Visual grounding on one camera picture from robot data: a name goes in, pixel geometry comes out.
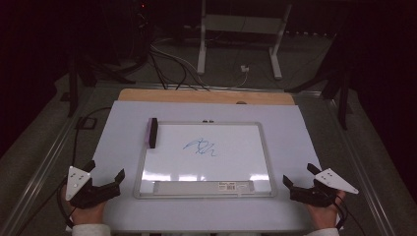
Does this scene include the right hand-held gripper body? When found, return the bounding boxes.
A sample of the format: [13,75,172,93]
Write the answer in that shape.
[289,167,360,208]

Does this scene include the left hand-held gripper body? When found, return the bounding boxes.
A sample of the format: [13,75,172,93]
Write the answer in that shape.
[64,165,122,210]

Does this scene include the purple and black eraser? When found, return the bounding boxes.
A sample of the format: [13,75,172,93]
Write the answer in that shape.
[145,117,159,149]

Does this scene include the person's left hand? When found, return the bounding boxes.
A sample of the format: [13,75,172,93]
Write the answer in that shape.
[62,186,108,226]

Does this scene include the person's right hand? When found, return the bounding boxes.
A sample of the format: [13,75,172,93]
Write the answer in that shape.
[307,191,347,231]

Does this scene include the black square floor plate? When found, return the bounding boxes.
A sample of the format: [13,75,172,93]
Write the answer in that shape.
[76,116,98,130]

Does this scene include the silver-framed whiteboard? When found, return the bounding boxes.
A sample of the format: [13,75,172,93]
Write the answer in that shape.
[132,120,276,201]

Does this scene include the black tripod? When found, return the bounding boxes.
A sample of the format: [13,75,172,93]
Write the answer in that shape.
[284,62,353,131]
[66,48,137,118]

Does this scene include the dark equipment rack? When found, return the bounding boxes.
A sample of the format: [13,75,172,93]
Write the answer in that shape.
[129,0,156,68]

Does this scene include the white metal stand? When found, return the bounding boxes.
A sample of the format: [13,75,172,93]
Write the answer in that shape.
[196,0,293,81]

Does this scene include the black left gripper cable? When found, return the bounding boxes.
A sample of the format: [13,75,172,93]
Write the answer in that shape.
[56,105,113,230]

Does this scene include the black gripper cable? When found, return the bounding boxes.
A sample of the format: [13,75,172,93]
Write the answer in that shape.
[56,105,113,230]
[332,196,368,236]

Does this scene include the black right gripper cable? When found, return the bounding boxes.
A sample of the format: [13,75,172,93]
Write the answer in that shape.
[332,196,368,236]

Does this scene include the black floor cables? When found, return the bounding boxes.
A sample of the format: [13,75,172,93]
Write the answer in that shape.
[148,38,211,91]

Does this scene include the white plug with cable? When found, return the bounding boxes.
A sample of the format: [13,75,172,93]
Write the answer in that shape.
[225,64,251,89]

